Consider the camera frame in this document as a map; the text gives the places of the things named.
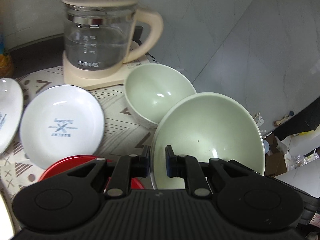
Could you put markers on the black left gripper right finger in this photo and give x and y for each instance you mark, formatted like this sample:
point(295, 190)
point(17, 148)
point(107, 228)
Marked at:
point(188, 168)

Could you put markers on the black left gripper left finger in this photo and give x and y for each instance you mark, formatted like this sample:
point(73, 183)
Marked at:
point(128, 167)

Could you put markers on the large pale green bowl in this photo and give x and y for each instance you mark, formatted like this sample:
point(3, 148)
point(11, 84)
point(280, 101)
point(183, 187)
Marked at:
point(206, 125)

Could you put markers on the small pale green bowl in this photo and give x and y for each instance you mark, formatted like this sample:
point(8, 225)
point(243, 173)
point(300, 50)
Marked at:
point(151, 90)

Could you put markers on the white plate with logo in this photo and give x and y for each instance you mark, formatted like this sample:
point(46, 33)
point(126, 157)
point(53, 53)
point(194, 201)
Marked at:
point(60, 122)

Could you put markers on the patterned table cloth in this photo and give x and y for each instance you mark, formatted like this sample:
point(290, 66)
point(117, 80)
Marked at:
point(122, 135)

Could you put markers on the red plate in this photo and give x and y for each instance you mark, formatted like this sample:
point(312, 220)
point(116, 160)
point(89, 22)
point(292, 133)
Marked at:
point(68, 163)

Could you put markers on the cardboard box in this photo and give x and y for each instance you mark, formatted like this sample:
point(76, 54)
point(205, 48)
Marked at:
point(275, 161)

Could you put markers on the cream kettle base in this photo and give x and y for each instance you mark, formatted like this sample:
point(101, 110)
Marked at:
point(100, 76)

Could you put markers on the orange juice bottle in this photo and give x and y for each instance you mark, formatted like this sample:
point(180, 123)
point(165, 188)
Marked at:
point(6, 64)

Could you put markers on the glass kettle with cream handle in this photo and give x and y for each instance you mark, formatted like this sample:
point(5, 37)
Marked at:
point(98, 33)

